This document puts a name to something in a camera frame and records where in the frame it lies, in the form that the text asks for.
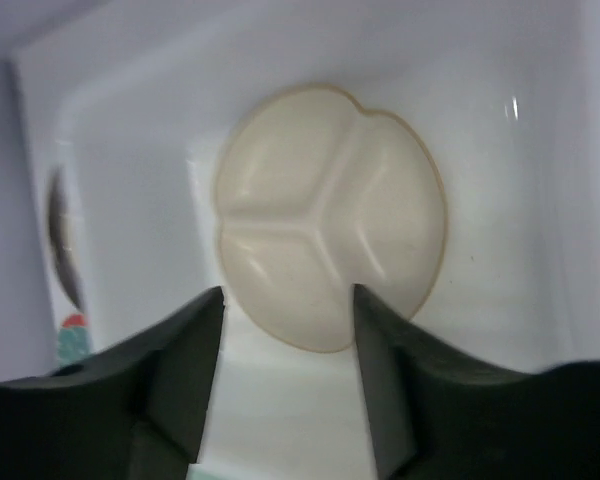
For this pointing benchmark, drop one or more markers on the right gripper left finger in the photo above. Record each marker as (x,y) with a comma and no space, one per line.
(136,410)

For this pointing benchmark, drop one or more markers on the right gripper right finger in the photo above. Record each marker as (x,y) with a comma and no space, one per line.
(435,412)

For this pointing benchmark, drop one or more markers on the red plate with teal flower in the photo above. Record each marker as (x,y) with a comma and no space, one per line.
(73,342)

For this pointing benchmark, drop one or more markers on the brown rimmed cream plate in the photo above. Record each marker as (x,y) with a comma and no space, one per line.
(58,231)

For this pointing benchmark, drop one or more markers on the cream three-section divided plate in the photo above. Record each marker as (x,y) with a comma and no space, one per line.
(314,193)

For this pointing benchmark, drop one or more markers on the white plastic bin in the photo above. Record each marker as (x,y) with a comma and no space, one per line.
(136,100)

